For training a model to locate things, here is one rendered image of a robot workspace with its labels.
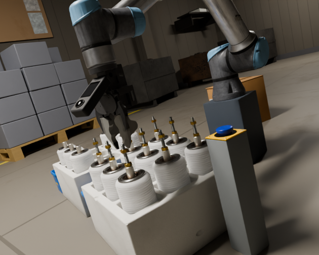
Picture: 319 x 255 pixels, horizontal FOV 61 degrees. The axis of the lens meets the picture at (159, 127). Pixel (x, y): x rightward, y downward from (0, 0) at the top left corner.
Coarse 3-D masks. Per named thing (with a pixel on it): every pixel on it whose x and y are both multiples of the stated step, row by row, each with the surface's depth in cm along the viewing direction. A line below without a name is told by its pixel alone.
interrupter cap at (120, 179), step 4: (136, 172) 73; (140, 172) 72; (144, 172) 71; (120, 176) 73; (124, 176) 73; (136, 176) 71; (140, 176) 69; (120, 180) 70; (124, 180) 69; (128, 180) 69; (132, 180) 68
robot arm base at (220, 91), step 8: (216, 80) 121; (224, 80) 118; (232, 80) 118; (240, 80) 121; (216, 88) 121; (224, 88) 119; (232, 88) 119; (240, 88) 119; (216, 96) 121; (224, 96) 119; (232, 96) 118; (240, 96) 118
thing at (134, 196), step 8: (144, 176) 70; (120, 184) 69; (128, 184) 68; (136, 184) 67; (144, 184) 68; (152, 184) 72; (120, 192) 69; (128, 192) 68; (136, 192) 67; (144, 192) 68; (152, 192) 70; (120, 200) 71; (128, 200) 68; (136, 200) 68; (144, 200) 68; (152, 200) 70; (128, 208) 69; (136, 208) 68
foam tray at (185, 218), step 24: (96, 192) 87; (192, 192) 73; (216, 192) 77; (96, 216) 89; (120, 216) 67; (144, 216) 65; (168, 216) 69; (192, 216) 73; (216, 216) 77; (120, 240) 73; (144, 240) 66; (168, 240) 69; (192, 240) 73
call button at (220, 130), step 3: (222, 126) 65; (225, 126) 65; (228, 126) 64; (231, 126) 64; (216, 129) 65; (219, 129) 64; (222, 129) 63; (225, 129) 63; (228, 129) 63; (231, 129) 63; (216, 132) 65; (219, 132) 64; (222, 132) 63; (225, 132) 63; (228, 132) 63; (231, 132) 64; (222, 135) 64
